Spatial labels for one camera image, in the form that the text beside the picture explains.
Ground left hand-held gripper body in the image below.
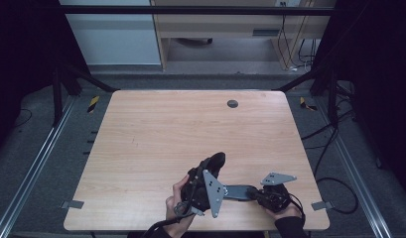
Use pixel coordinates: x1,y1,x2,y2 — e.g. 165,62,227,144
180,167,227,219

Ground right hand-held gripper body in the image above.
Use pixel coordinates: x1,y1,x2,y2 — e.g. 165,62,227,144
256,171,298,213

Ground black stapler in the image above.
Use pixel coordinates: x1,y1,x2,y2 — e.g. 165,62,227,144
203,151,258,202

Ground person's right hand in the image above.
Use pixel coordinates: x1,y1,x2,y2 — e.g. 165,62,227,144
265,202,303,222

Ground person's left hand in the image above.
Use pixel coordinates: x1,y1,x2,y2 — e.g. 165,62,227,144
164,175,199,238

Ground yellow black hazard tape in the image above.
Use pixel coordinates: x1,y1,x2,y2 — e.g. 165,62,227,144
299,96,319,112

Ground light wooden desk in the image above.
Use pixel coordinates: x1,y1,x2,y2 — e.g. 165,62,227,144
149,0,338,72

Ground white cabinet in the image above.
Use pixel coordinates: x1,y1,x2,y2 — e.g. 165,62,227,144
59,0,163,66

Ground black curtain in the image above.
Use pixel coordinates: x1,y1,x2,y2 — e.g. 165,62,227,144
313,0,406,201
0,0,89,158

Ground left hand-held gripper cable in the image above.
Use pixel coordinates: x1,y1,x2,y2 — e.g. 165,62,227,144
140,165,206,238

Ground hand-held gripper cable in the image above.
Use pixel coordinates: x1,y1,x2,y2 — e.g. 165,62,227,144
140,165,206,238
288,177,359,226

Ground grey table bracket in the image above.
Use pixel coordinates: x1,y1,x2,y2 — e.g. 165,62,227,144
311,200,335,212
59,199,85,210

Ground black floor cables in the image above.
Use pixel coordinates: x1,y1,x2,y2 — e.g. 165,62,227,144
301,80,357,172

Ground right hand-held gripper cable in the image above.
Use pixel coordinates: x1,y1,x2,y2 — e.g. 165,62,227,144
288,177,359,226

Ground aluminium floor rail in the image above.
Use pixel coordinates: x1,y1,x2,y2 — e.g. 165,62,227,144
314,97,394,238
0,95,77,238

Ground black frame strut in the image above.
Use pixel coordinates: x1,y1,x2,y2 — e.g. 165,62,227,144
272,64,341,127
51,63,121,127

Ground yellow-handled tool on floor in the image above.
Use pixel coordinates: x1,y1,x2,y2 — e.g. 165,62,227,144
86,95,101,114

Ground cables under wooden desk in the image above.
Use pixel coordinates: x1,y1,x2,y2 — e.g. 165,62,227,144
276,1,320,72

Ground black frame crossbar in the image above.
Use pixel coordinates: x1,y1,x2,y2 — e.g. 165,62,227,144
58,4,338,17

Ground thin black floor cable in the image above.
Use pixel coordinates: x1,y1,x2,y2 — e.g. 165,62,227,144
11,108,34,129

